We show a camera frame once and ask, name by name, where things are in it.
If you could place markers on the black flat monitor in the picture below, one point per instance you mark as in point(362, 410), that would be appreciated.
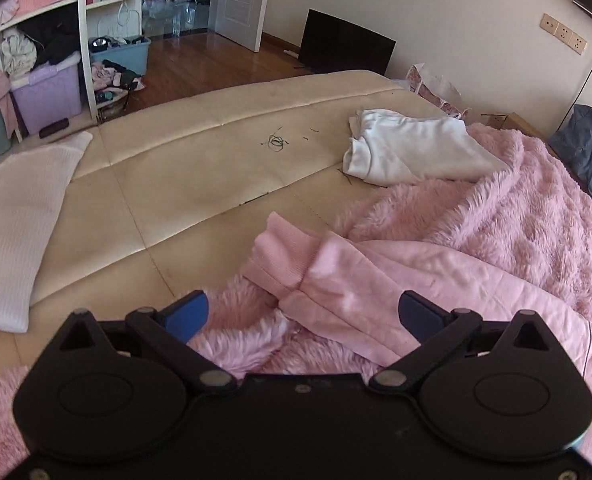
point(343, 42)

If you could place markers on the beige wall socket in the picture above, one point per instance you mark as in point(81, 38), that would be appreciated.
point(564, 33)
point(578, 44)
point(548, 22)

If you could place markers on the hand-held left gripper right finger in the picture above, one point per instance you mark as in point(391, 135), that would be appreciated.
point(415, 312)

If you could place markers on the white knit garment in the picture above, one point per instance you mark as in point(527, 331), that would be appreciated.
point(16, 220)

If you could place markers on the cardboard box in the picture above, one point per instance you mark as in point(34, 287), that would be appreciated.
point(518, 122)

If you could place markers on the white folded garment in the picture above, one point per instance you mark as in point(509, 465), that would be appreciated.
point(410, 145)

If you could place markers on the white door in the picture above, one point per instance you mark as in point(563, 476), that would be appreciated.
point(241, 0)

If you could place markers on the pink patterned clothes heap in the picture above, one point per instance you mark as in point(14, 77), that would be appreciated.
point(108, 75)

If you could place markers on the purple storage bin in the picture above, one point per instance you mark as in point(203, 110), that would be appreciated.
point(46, 95)

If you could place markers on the pink sweatshirt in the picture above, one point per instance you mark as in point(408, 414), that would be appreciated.
point(400, 270)

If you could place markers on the white crumpled cloth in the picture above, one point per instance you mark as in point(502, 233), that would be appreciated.
point(18, 52)

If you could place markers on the beige leather mattress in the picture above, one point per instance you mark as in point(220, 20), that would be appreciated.
point(186, 160)

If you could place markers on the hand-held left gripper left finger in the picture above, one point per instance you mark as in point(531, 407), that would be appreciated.
point(188, 312)

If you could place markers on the pink fluffy blanket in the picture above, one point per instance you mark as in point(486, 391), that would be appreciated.
point(525, 200)

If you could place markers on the white shelf rack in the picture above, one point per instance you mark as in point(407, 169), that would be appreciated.
point(83, 35)

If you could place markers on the black clothes pile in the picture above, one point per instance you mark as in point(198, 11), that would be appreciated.
point(51, 35)

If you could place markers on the blue-grey fabric bag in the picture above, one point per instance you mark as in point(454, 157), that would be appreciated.
point(585, 150)

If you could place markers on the small black device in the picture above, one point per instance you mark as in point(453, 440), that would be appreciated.
point(54, 127)

